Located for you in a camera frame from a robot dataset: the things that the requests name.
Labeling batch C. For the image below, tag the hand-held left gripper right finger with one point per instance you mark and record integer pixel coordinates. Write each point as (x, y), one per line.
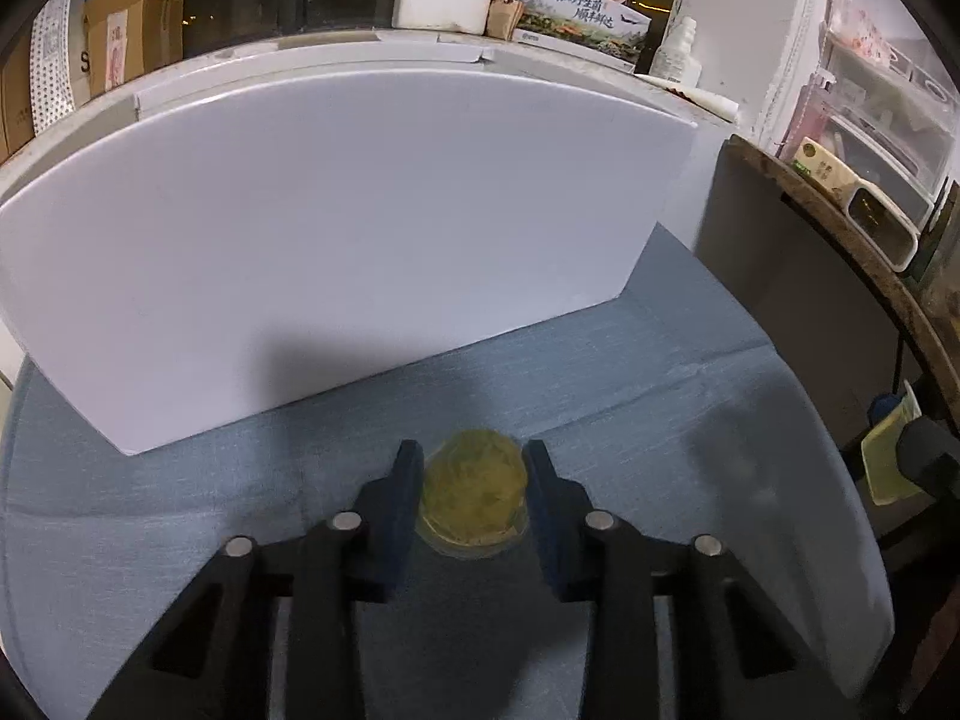
(544, 514)

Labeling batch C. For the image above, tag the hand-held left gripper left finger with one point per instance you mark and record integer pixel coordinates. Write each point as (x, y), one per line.
(401, 514)

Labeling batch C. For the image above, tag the round yellow cake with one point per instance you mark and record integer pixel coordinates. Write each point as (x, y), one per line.
(472, 487)

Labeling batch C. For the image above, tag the blue table cloth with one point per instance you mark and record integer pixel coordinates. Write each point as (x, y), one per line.
(637, 427)

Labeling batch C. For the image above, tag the white foam board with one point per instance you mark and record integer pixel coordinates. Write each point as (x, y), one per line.
(337, 240)

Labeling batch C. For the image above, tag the round dark side table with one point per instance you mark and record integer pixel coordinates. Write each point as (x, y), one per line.
(787, 277)

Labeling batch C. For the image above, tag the pale yellow-green packet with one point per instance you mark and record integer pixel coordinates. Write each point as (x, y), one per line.
(889, 457)

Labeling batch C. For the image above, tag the black rounded object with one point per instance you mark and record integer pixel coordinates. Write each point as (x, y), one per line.
(934, 457)

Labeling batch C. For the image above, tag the green and white carton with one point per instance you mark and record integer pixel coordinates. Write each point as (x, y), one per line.
(862, 202)

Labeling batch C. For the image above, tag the white plastic bottle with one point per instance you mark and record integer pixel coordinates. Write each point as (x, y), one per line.
(675, 56)

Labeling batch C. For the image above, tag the white ledge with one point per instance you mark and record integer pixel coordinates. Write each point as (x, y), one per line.
(225, 64)

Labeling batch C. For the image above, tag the printed landscape box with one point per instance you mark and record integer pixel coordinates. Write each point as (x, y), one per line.
(585, 19)

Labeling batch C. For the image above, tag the brown paper bag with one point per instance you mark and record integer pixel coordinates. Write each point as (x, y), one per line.
(504, 15)

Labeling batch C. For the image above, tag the clear plastic drawer unit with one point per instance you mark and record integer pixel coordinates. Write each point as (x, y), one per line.
(877, 82)

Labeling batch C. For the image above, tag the large cardboard box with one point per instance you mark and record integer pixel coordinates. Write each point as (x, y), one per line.
(142, 30)

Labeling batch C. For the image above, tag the small cardboard box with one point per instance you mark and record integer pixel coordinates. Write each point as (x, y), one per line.
(15, 109)

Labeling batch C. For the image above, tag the polka dot sheet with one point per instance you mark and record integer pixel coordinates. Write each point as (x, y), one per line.
(52, 60)

